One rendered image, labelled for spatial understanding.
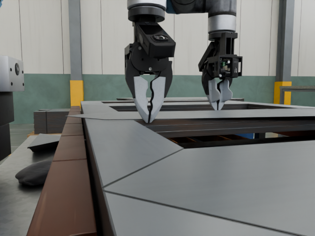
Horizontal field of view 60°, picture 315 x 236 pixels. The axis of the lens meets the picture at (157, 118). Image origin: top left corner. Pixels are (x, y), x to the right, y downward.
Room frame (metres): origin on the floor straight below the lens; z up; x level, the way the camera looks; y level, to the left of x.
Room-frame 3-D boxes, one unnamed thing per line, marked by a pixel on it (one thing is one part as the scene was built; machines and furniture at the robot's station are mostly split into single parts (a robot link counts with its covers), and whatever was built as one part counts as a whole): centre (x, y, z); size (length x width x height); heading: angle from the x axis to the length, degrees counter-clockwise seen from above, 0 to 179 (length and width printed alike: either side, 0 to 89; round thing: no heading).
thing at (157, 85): (0.55, 0.01, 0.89); 0.06 x 0.03 x 0.09; 16
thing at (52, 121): (4.99, 1.67, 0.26); 1.20 x 0.80 x 0.53; 103
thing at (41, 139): (1.08, 0.42, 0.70); 0.39 x 0.12 x 0.04; 16
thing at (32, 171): (0.71, 0.30, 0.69); 0.20 x 0.10 x 0.03; 177
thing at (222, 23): (0.77, -0.18, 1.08); 0.08 x 0.08 x 0.05
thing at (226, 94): (0.77, -0.19, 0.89); 0.06 x 0.03 x 0.09; 16
